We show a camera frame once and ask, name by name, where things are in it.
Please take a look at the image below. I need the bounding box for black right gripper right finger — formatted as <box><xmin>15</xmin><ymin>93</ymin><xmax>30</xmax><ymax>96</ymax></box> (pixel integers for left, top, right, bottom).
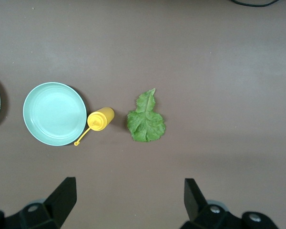
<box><xmin>182</xmin><ymin>178</ymin><xmax>281</xmax><ymax>229</ymax></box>

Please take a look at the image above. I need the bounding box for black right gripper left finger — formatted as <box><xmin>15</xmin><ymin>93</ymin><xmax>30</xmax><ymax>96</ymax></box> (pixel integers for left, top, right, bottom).
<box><xmin>0</xmin><ymin>177</ymin><xmax>77</xmax><ymax>229</ymax></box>

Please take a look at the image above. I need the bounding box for green lettuce leaf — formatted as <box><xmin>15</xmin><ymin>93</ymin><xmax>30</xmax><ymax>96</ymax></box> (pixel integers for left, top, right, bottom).
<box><xmin>127</xmin><ymin>88</ymin><xmax>166</xmax><ymax>143</ymax></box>

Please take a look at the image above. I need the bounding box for mint green plate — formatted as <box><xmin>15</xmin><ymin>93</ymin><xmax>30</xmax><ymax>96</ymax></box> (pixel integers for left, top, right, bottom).
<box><xmin>22</xmin><ymin>82</ymin><xmax>88</xmax><ymax>146</ymax></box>

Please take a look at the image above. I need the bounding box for yellow mustard squeeze bottle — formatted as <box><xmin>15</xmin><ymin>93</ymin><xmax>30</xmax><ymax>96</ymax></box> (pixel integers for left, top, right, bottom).
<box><xmin>73</xmin><ymin>106</ymin><xmax>115</xmax><ymax>146</ymax></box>

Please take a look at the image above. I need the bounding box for brown table cover sheet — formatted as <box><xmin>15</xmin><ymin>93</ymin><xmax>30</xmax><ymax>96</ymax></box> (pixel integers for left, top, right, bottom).
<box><xmin>0</xmin><ymin>0</ymin><xmax>286</xmax><ymax>229</ymax></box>

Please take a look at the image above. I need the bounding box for black floor cable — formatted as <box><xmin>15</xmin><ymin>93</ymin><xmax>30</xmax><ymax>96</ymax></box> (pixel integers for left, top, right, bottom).
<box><xmin>230</xmin><ymin>0</ymin><xmax>281</xmax><ymax>7</ymax></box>

